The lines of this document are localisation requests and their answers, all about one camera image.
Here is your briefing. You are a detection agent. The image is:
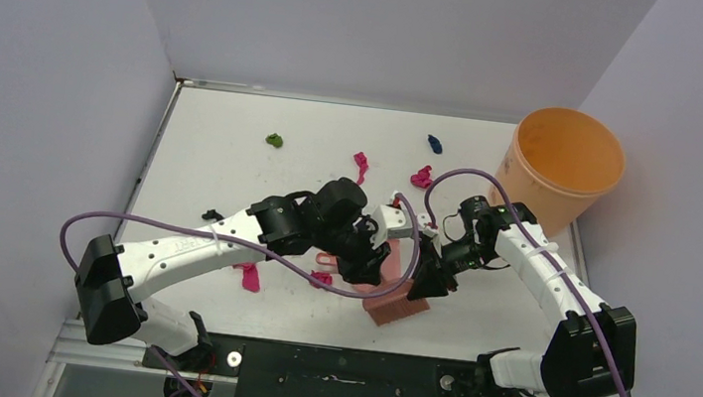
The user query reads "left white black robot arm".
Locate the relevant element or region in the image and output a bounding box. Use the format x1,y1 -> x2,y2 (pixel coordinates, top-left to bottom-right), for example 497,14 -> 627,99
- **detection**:
74,178 -> 410,371

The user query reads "small black clip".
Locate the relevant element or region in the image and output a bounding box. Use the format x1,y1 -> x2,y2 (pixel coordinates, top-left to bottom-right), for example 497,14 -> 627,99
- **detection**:
202,208 -> 224,222

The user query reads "orange plastic bucket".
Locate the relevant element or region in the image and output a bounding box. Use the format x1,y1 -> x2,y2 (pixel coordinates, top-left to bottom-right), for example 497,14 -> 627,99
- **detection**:
494,107 -> 627,237

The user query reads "silver base bolt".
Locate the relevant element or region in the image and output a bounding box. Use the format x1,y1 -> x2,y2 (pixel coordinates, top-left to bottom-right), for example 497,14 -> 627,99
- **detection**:
225,350 -> 242,368

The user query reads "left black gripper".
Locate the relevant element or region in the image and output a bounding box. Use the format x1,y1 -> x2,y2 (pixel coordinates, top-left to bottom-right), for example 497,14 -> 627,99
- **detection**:
312,210 -> 394,287

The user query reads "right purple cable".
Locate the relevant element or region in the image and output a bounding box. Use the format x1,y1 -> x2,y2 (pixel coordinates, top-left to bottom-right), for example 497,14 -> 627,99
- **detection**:
400,162 -> 661,397

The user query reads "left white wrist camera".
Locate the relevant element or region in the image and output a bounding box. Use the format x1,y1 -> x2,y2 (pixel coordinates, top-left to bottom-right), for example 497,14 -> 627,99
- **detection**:
370,204 -> 414,244

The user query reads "long magenta paper scrap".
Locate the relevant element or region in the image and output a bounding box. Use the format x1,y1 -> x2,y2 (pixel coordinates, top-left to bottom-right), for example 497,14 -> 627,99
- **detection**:
353,152 -> 369,186

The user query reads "pink plastic dustpan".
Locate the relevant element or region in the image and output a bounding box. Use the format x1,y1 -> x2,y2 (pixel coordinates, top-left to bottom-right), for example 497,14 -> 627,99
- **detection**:
315,240 -> 401,294

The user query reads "small magenta paper scrap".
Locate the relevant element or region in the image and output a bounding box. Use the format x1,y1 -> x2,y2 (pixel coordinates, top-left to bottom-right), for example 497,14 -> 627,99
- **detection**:
309,270 -> 334,289

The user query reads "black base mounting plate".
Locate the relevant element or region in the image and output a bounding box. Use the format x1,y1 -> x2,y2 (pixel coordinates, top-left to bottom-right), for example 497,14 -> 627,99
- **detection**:
142,332 -> 535,397

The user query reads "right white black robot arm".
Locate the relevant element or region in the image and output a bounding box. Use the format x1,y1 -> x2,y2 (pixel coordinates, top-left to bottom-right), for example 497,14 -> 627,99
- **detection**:
408,196 -> 636,397

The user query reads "pink hand brush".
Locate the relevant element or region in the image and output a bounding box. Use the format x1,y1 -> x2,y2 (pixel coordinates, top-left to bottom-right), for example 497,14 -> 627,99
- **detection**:
362,294 -> 430,327

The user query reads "aluminium frame rail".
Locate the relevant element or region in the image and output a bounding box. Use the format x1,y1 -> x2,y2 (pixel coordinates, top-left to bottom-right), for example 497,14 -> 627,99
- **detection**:
46,317 -> 179,378

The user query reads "crumpled magenta paper scrap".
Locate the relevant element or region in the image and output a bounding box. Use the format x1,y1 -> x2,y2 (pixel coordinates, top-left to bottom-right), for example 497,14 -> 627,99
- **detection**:
409,165 -> 434,190

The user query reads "dark blue paper scrap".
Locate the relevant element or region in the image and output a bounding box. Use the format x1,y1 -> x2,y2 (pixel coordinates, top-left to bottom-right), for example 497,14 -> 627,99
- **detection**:
427,134 -> 444,155

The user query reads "green paper scrap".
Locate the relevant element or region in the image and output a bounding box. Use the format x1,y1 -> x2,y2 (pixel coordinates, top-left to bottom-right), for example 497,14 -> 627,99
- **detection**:
265,133 -> 284,148

